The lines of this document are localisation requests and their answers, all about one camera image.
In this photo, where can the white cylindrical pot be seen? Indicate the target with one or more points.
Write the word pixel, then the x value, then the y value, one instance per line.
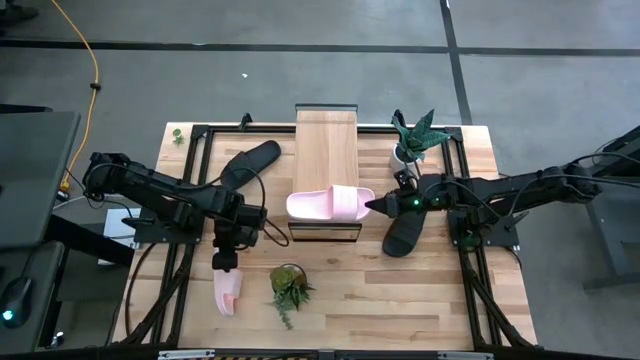
pixel 397 160

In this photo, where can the pink slide sandal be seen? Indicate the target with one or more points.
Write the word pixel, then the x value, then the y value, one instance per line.
pixel 325 205
pixel 227 295

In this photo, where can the yellow-green rosette succulent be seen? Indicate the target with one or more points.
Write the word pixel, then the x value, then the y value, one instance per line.
pixel 282 277

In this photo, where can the silver metal bracket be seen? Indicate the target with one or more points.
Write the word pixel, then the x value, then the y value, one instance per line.
pixel 185 355
pixel 465 356

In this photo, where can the pale green trailing succulent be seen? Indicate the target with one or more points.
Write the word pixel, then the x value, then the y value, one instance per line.
pixel 286 315

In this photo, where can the black bowl planter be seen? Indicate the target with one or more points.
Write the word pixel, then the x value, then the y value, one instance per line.
pixel 301 272

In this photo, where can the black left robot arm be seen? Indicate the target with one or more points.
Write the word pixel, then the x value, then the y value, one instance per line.
pixel 150 187

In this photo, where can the black computer mouse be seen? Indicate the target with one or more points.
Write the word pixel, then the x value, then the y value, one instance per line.
pixel 15 302

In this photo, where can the green snake plant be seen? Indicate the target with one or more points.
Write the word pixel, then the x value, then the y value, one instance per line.
pixel 420 135

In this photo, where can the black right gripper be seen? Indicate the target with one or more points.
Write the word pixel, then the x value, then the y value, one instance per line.
pixel 425 202

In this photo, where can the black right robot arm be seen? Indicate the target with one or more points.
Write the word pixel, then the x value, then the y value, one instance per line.
pixel 525 185

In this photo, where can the black slide sandal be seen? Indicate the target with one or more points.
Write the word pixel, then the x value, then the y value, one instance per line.
pixel 402 235
pixel 250 162

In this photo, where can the small green plant sprig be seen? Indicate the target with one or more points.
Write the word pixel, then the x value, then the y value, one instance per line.
pixel 177 134

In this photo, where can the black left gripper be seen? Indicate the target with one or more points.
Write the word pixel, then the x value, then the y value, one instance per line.
pixel 227 240

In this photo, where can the spiky green aloe plant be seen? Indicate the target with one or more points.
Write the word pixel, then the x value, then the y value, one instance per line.
pixel 300 295

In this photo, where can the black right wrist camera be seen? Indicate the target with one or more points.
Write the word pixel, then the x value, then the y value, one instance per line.
pixel 405 180

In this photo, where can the white sheet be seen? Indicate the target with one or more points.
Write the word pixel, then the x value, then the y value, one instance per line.
pixel 117 225

